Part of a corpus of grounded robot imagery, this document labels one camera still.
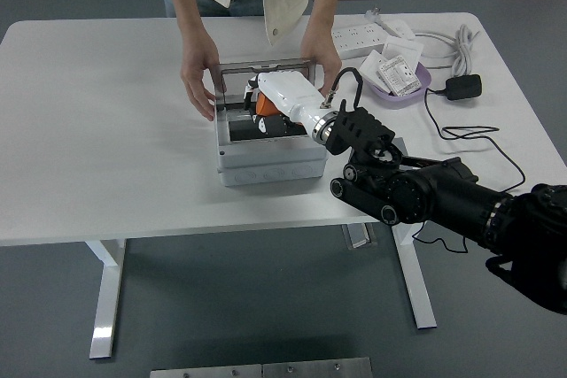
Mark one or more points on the person's left hand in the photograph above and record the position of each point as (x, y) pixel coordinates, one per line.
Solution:
(325, 59)

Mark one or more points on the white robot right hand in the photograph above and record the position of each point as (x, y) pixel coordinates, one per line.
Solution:
(288, 90)

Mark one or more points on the person's right hand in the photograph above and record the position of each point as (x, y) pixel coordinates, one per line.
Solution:
(197, 72)

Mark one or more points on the orange cylindrical battery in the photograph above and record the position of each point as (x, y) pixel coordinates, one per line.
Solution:
(265, 105)

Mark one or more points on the transparent hinged box lid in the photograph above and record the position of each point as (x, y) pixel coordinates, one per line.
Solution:
(235, 81)

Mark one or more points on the grey plastic electrical box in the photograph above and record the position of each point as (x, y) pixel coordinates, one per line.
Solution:
(270, 161)

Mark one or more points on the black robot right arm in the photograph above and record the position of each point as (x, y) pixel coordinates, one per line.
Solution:
(443, 192)

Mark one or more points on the small white adapter box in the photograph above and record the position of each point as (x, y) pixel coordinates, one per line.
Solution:
(402, 29)

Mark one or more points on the white power strip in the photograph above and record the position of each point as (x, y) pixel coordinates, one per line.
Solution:
(359, 37)

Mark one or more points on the white plain socket package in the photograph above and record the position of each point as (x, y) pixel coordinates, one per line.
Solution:
(372, 66)

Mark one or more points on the white socket package with label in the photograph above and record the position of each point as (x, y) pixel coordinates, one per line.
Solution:
(398, 77)

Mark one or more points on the purple plastic tray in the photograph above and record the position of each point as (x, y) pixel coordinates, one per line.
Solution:
(423, 79)

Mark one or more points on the grey cube holder with hole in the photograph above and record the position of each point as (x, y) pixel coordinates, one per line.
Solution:
(400, 143)

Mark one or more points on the black power adapter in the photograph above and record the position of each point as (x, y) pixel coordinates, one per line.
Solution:
(463, 87)

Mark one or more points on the white table leg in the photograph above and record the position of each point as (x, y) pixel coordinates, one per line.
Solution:
(416, 289)

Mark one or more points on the grey metal plate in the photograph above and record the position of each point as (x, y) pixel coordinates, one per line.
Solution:
(206, 371)
(316, 368)

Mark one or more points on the white square switch plate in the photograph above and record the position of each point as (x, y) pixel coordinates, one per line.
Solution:
(402, 51)

